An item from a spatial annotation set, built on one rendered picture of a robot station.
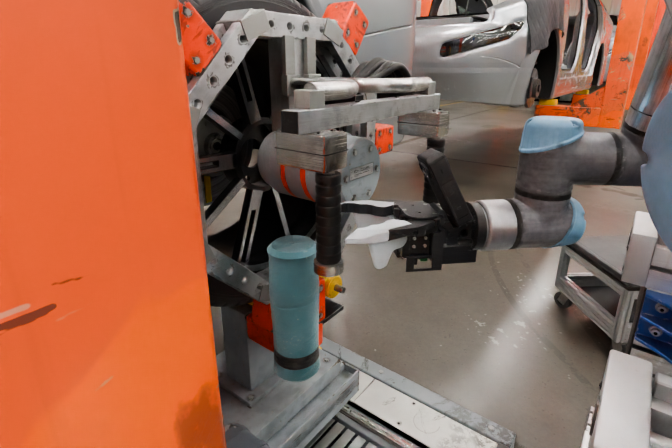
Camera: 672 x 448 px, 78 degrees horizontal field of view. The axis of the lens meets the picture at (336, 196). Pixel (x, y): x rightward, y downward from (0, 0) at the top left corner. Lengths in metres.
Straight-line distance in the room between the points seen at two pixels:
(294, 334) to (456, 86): 2.68
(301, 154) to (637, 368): 0.42
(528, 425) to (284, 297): 1.00
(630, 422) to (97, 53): 0.44
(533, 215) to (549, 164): 0.07
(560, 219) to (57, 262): 0.59
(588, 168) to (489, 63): 2.61
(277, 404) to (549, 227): 0.79
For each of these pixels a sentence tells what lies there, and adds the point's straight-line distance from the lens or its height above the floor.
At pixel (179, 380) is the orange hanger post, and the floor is 0.81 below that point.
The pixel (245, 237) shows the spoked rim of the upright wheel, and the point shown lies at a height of 0.68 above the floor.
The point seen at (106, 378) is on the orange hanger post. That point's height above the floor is 0.84.
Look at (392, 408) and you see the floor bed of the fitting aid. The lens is 1.36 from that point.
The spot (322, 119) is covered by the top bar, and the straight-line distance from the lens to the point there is 0.56.
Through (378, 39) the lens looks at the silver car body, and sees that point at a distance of 1.44.
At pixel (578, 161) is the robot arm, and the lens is 0.64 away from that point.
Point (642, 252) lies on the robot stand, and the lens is 0.84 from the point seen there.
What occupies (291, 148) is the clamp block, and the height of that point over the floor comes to 0.93.
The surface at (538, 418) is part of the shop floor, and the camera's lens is 1.57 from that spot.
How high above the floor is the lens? 1.03
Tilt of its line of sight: 18 degrees down
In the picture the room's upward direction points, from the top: straight up
